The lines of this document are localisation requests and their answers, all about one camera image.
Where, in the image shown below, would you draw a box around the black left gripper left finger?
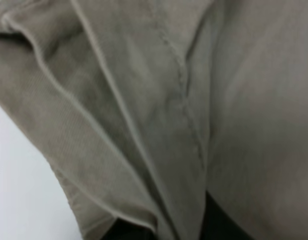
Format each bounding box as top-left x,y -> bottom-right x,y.
101,219 -> 154,240

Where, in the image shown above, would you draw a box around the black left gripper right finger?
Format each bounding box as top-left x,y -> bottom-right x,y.
200,192 -> 252,240

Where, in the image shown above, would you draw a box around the khaki jeans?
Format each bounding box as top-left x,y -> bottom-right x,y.
0,0 -> 308,240

